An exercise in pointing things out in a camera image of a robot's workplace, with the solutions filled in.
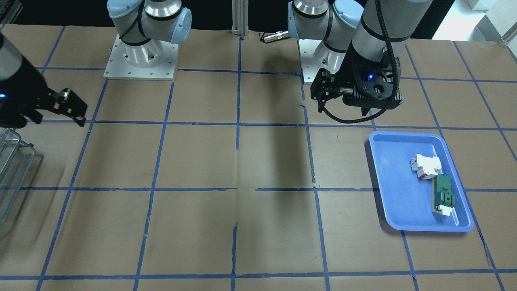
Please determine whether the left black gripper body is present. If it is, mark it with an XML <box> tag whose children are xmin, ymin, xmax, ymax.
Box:
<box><xmin>335</xmin><ymin>45</ymin><xmax>403</xmax><ymax>110</ymax></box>

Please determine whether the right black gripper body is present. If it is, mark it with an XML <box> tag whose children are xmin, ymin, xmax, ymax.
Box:
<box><xmin>0</xmin><ymin>61</ymin><xmax>50</xmax><ymax>129</ymax></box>

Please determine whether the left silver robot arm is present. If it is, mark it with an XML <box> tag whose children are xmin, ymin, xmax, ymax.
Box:
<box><xmin>288</xmin><ymin>0</ymin><xmax>431</xmax><ymax>116</ymax></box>

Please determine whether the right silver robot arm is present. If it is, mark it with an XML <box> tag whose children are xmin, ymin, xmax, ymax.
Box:
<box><xmin>0</xmin><ymin>0</ymin><xmax>192</xmax><ymax>129</ymax></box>

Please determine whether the white circuit breaker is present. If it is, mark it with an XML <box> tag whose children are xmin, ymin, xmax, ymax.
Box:
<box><xmin>410</xmin><ymin>154</ymin><xmax>442</xmax><ymax>180</ymax></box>

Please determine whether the blue plastic tray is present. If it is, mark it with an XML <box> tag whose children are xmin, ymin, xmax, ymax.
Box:
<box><xmin>369</xmin><ymin>131</ymin><xmax>473</xmax><ymax>232</ymax></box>

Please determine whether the green terminal block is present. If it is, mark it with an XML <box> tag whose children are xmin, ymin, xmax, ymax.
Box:
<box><xmin>431</xmin><ymin>174</ymin><xmax>456</xmax><ymax>217</ymax></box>

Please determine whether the black braided cable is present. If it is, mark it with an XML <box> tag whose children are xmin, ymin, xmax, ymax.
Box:
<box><xmin>319</xmin><ymin>0</ymin><xmax>403</xmax><ymax>123</ymax></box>

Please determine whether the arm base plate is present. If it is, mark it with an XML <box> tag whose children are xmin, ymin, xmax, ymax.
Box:
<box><xmin>298</xmin><ymin>39</ymin><xmax>347</xmax><ymax>84</ymax></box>
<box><xmin>103</xmin><ymin>36</ymin><xmax>180</xmax><ymax>81</ymax></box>

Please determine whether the wire mesh shelf basket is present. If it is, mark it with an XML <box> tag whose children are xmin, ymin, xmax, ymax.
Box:
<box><xmin>0</xmin><ymin>128</ymin><xmax>36</xmax><ymax>224</ymax></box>

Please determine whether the silver cable connector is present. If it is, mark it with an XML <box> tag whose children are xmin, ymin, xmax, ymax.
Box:
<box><xmin>260</xmin><ymin>31</ymin><xmax>290</xmax><ymax>44</ymax></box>

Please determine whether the aluminium frame post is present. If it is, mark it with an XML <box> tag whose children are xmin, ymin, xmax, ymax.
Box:
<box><xmin>231</xmin><ymin>0</ymin><xmax>249</xmax><ymax>39</ymax></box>

